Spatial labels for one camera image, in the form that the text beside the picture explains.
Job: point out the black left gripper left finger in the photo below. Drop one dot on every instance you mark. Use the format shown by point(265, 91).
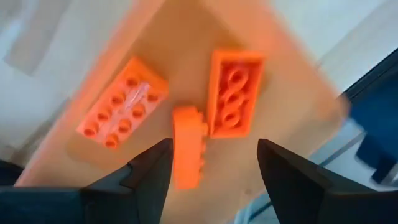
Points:
point(140, 193)

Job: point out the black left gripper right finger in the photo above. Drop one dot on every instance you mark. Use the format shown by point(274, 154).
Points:
point(311, 196)

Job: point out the red toy brick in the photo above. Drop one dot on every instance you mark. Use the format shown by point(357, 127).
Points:
point(234, 93)
point(122, 102)
point(188, 149)

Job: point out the orange plastic bin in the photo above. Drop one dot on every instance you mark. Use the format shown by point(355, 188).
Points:
point(186, 46)

